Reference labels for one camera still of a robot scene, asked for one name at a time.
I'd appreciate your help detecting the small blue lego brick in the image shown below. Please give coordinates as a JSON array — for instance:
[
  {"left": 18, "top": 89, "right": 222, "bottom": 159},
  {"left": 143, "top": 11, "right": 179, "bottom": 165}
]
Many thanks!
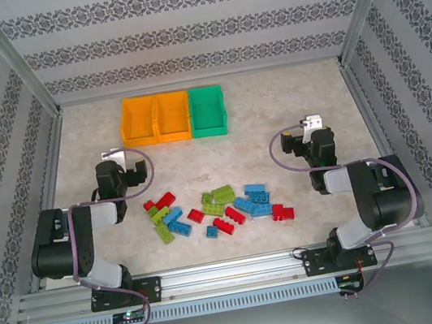
[{"left": 204, "top": 223, "right": 221, "bottom": 240}]

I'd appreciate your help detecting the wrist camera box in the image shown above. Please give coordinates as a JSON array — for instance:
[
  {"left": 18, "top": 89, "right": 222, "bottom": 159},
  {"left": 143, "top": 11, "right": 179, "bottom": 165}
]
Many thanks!
[
  {"left": 279, "top": 128, "right": 306, "bottom": 156},
  {"left": 125, "top": 158, "right": 151, "bottom": 187}
]

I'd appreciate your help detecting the small circuit board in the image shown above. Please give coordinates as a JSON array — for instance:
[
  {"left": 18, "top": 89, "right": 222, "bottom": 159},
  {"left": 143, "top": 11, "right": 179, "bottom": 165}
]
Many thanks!
[
  {"left": 111, "top": 308, "right": 148, "bottom": 324},
  {"left": 338, "top": 271, "right": 366, "bottom": 296}
]

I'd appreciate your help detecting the green plastic bin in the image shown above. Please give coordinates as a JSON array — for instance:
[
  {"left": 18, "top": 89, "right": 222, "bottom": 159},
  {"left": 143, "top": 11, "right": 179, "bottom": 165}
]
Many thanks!
[{"left": 184, "top": 83, "right": 231, "bottom": 141}]

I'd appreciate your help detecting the orange plastic bin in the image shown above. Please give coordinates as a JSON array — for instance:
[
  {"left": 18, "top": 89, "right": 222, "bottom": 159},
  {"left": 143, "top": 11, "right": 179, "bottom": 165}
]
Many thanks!
[
  {"left": 150, "top": 89, "right": 197, "bottom": 145},
  {"left": 116, "top": 93, "right": 163, "bottom": 150}
]

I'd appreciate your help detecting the square red lego brick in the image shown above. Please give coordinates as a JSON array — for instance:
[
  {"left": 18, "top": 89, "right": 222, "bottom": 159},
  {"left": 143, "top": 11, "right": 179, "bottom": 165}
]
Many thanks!
[{"left": 185, "top": 207, "right": 207, "bottom": 227}]

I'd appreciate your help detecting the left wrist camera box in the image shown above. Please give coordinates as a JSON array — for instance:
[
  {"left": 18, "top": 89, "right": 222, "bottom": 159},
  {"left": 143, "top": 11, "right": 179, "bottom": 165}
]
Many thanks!
[{"left": 125, "top": 158, "right": 151, "bottom": 187}]

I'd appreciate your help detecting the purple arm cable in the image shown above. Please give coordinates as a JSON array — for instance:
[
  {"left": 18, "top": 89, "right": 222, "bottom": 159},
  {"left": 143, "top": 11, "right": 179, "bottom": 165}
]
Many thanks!
[
  {"left": 54, "top": 143, "right": 180, "bottom": 324},
  {"left": 266, "top": 107, "right": 431, "bottom": 307}
]

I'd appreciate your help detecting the aluminium frame post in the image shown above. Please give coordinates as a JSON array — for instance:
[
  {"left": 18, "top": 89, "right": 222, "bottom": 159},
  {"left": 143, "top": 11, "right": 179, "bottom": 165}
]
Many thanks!
[
  {"left": 326, "top": 0, "right": 418, "bottom": 70},
  {"left": 0, "top": 0, "right": 64, "bottom": 123}
]

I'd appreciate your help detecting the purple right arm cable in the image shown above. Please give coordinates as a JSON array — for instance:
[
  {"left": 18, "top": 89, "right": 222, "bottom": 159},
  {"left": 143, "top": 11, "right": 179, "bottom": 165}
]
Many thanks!
[{"left": 266, "top": 107, "right": 431, "bottom": 307}]

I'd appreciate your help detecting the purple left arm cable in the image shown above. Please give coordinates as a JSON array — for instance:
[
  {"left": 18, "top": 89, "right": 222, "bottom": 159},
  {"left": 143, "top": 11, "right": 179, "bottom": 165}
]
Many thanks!
[{"left": 54, "top": 143, "right": 180, "bottom": 324}]

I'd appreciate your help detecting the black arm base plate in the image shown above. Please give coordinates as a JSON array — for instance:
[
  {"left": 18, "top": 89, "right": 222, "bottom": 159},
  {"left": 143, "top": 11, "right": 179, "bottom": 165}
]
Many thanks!
[
  {"left": 87, "top": 274, "right": 166, "bottom": 315},
  {"left": 300, "top": 238, "right": 380, "bottom": 279}
]

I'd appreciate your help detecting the slotted grey cable duct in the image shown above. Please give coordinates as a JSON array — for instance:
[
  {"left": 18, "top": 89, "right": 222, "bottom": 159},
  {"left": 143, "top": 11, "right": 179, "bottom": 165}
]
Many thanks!
[{"left": 37, "top": 276, "right": 341, "bottom": 324}]

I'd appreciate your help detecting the aluminium side rail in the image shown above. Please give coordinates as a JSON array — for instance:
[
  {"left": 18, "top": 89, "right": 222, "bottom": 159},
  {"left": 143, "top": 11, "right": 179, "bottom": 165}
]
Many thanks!
[
  {"left": 2, "top": 110, "right": 92, "bottom": 293},
  {"left": 338, "top": 52, "right": 430, "bottom": 236}
]

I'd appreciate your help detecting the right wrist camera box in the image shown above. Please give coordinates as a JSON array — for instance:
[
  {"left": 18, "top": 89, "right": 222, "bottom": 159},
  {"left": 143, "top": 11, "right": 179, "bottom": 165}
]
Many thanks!
[{"left": 279, "top": 128, "right": 306, "bottom": 156}]

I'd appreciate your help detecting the long aluminium mounting rail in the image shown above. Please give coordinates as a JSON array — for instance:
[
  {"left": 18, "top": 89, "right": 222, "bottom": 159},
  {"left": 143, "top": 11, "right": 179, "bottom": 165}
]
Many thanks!
[{"left": 12, "top": 227, "right": 432, "bottom": 324}]

